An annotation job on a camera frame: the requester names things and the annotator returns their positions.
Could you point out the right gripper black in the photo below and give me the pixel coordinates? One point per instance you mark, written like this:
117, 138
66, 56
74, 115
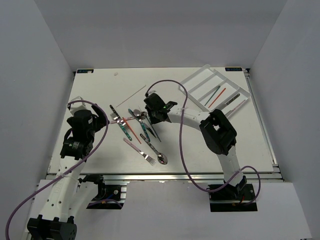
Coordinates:
152, 120

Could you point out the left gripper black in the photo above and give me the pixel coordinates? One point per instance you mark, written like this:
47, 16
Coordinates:
100, 120

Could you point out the teal chopstick long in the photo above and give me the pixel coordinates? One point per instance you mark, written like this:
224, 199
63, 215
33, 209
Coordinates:
156, 135

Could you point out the teal chopstick short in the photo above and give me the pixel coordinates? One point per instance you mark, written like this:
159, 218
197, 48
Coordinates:
214, 92

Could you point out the pink handled knife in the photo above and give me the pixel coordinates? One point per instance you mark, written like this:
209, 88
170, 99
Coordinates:
230, 112

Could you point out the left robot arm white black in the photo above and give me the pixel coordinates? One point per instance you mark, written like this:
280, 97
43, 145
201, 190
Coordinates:
56, 220

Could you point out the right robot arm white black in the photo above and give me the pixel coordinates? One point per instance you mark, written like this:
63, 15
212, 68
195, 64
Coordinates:
218, 133

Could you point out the white chopstick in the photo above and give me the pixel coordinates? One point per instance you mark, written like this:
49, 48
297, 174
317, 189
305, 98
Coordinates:
131, 96

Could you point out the white cutlery tray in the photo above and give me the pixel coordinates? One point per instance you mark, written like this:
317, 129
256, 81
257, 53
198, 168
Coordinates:
200, 85

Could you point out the pink handled spoon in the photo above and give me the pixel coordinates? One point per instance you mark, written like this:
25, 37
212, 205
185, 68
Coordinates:
130, 117

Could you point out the teal handled knife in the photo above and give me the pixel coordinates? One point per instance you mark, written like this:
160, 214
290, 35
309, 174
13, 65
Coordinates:
147, 128

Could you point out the teal handled spoon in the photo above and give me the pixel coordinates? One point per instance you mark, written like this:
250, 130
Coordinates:
139, 119

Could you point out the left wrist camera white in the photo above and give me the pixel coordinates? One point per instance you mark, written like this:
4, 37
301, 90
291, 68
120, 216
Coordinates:
77, 106

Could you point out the black handled fork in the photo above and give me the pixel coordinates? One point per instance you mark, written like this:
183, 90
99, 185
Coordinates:
117, 115

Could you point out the teal handled fork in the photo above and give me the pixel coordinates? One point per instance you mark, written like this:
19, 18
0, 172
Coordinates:
127, 134

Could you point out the black handled spoon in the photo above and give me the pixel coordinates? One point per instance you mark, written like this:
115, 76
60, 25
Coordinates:
162, 159

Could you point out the pink handled fork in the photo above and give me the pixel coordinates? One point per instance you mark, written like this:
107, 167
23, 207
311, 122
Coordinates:
146, 156

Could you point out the black handled knife in tray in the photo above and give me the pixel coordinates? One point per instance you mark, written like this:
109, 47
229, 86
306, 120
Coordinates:
229, 101

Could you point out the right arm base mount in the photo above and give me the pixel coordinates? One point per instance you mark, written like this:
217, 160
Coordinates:
224, 201

